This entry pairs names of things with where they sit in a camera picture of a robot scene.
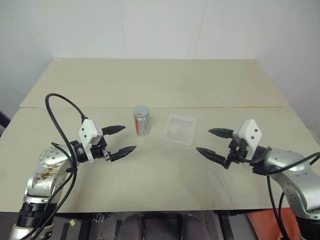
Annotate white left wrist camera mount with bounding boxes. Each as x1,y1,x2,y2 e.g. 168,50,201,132
77,119,104,165

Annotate silver red soda can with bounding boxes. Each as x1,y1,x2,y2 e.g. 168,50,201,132
133,105,152,137

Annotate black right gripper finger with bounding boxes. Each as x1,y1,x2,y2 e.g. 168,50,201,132
195,147,232,168
208,127,235,140

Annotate clear plastic container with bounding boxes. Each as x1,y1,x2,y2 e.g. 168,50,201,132
162,114,197,147

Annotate red mat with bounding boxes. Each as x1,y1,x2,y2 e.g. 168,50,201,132
245,208,301,240

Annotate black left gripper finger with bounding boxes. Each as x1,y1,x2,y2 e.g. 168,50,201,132
101,124,127,137
108,145,138,163

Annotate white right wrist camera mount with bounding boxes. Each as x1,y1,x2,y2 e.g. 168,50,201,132
232,119,263,170

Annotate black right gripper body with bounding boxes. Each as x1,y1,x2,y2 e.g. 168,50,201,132
223,138,249,171

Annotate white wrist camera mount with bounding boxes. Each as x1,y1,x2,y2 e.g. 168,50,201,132
77,119,104,165
232,119,263,170

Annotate black object beside table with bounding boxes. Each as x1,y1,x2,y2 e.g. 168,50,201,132
0,111,11,138

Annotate dark rounded shape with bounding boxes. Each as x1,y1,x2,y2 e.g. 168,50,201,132
182,213,211,240
119,213,143,240

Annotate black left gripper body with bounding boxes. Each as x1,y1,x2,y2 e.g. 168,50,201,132
89,136,111,161

